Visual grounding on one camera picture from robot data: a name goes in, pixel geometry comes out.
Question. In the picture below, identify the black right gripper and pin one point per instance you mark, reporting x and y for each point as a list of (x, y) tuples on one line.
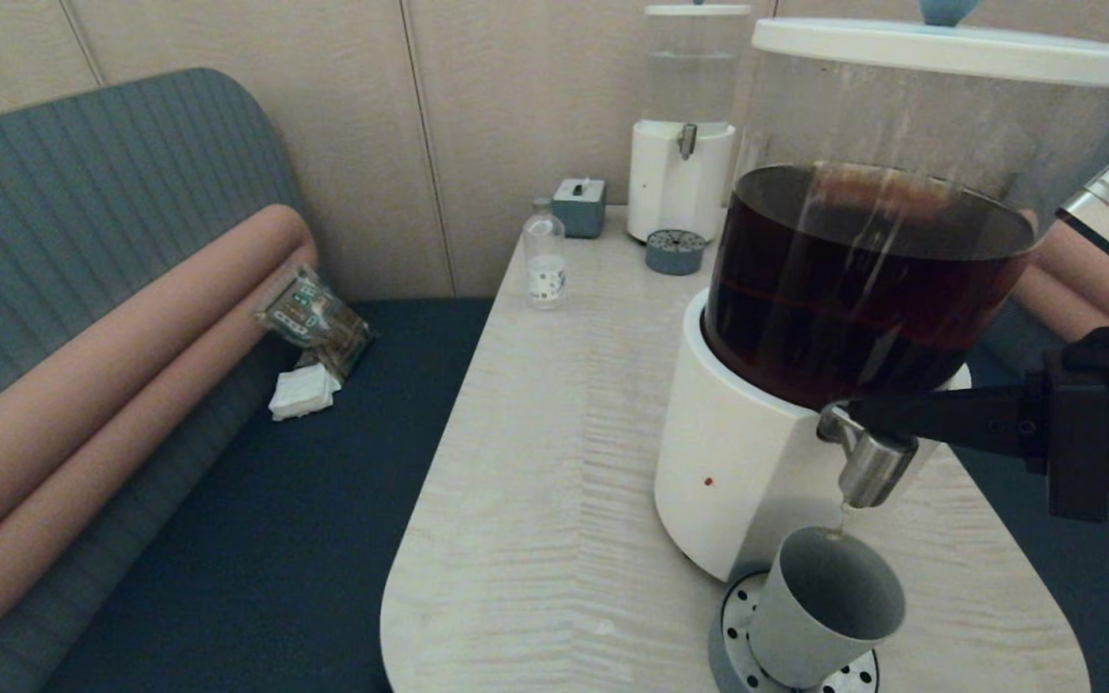
[(1103, 423)]

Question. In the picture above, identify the white napkin stack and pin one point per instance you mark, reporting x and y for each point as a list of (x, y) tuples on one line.
[(302, 395)]

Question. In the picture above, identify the green snack packet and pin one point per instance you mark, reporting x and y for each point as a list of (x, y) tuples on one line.
[(312, 316)]

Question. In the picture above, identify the grey plastic cup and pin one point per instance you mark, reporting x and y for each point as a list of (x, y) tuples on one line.
[(819, 616)]

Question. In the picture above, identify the white water dispenser lid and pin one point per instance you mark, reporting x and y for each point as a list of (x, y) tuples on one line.
[(699, 10)]

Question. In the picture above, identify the tea dispenser with white base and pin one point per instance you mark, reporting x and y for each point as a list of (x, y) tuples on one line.
[(747, 452)]

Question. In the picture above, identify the small grey drip tray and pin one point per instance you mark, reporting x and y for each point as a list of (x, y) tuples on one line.
[(675, 255)]

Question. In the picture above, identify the small water dispenser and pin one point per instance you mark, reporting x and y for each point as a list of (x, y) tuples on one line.
[(675, 185)]

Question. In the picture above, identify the large perforated metal drip tray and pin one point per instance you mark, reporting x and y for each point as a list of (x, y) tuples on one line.
[(728, 635)]

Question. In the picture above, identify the steel dispenser tap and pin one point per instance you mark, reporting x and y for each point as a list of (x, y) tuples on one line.
[(872, 472)]

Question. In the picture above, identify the small grey box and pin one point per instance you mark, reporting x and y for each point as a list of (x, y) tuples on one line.
[(579, 212)]

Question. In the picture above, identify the clear plastic bottle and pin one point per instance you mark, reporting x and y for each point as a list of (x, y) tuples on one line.
[(544, 258)]

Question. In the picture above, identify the white dispenser lid blue knob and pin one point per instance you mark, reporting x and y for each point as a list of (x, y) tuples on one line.
[(940, 48)]

